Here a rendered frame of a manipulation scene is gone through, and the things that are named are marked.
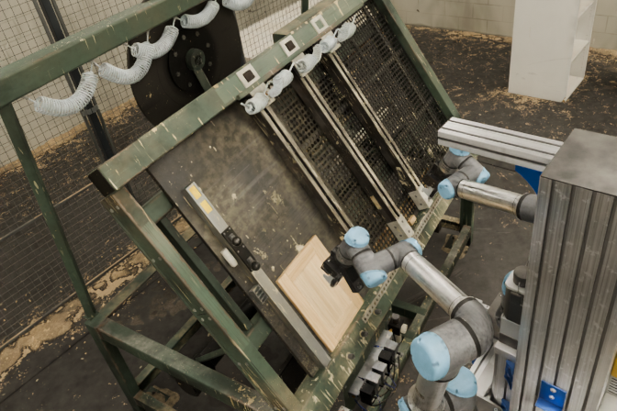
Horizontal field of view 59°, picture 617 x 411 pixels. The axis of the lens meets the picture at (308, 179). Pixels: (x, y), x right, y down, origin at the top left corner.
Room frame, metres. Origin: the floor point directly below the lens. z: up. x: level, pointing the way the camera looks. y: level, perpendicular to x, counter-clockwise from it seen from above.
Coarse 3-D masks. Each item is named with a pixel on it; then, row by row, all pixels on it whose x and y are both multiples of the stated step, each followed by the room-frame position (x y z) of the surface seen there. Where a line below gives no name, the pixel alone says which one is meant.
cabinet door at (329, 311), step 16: (304, 256) 1.75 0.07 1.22; (320, 256) 1.79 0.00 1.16; (288, 272) 1.66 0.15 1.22; (304, 272) 1.70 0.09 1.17; (320, 272) 1.74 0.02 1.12; (288, 288) 1.61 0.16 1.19; (304, 288) 1.64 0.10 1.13; (320, 288) 1.68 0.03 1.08; (336, 288) 1.72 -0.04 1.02; (304, 304) 1.59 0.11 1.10; (320, 304) 1.62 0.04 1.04; (336, 304) 1.66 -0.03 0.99; (352, 304) 1.69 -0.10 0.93; (320, 320) 1.57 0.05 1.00; (336, 320) 1.60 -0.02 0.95; (352, 320) 1.63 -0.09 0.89; (320, 336) 1.51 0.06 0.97; (336, 336) 1.54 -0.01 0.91
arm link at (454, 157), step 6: (450, 150) 1.78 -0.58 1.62; (456, 150) 1.76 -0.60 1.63; (462, 150) 1.75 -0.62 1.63; (444, 156) 1.81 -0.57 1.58; (450, 156) 1.78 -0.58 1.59; (456, 156) 1.76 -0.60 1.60; (462, 156) 1.75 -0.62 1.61; (468, 156) 1.75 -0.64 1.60; (444, 162) 1.80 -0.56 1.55; (450, 162) 1.78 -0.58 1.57; (456, 162) 1.75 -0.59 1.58; (450, 168) 1.78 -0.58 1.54; (456, 168) 1.78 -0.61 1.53
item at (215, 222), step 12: (192, 204) 1.69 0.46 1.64; (204, 216) 1.67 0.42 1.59; (216, 216) 1.68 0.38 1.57; (216, 228) 1.64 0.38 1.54; (240, 264) 1.60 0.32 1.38; (252, 276) 1.56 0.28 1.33; (264, 276) 1.58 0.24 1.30; (264, 288) 1.54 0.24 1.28; (276, 300) 1.53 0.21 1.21; (276, 312) 1.52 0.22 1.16; (288, 312) 1.51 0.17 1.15; (288, 324) 1.49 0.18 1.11; (300, 324) 1.50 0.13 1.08; (300, 336) 1.46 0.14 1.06; (312, 336) 1.48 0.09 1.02; (312, 348) 1.44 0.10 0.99; (324, 360) 1.42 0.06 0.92
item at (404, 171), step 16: (320, 16) 2.70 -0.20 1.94; (336, 48) 2.61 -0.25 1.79; (336, 64) 2.59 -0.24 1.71; (336, 80) 2.59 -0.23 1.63; (352, 80) 2.58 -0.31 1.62; (352, 96) 2.54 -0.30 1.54; (368, 112) 2.50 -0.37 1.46; (368, 128) 2.49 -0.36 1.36; (384, 128) 2.49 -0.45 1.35; (384, 144) 2.44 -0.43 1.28; (400, 160) 2.40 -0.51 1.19; (400, 176) 2.39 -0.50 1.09; (416, 176) 2.39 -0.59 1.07; (416, 192) 2.33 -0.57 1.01
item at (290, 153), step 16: (256, 80) 2.17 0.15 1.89; (272, 96) 2.09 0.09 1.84; (272, 112) 2.14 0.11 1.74; (272, 128) 2.09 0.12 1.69; (272, 144) 2.10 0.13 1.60; (288, 144) 2.09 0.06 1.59; (288, 160) 2.05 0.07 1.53; (304, 160) 2.06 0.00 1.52; (304, 176) 2.01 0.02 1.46; (320, 192) 1.98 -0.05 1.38; (320, 208) 1.97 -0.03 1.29; (336, 208) 1.97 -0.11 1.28; (336, 224) 1.93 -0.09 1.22; (352, 224) 1.94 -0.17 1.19
